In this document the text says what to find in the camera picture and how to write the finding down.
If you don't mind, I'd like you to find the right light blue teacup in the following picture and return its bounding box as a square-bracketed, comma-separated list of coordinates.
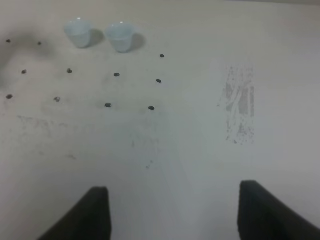
[104, 22, 135, 53]

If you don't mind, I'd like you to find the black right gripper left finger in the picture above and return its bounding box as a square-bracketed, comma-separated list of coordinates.
[40, 187, 112, 240]

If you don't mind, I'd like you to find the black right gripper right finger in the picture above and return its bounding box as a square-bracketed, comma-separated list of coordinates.
[237, 180, 320, 240]

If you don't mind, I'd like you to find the light blue teacup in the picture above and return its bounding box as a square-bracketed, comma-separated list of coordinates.
[104, 22, 135, 53]
[63, 17, 91, 49]

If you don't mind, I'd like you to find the left light blue teacup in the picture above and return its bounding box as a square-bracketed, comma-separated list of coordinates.
[63, 17, 91, 49]

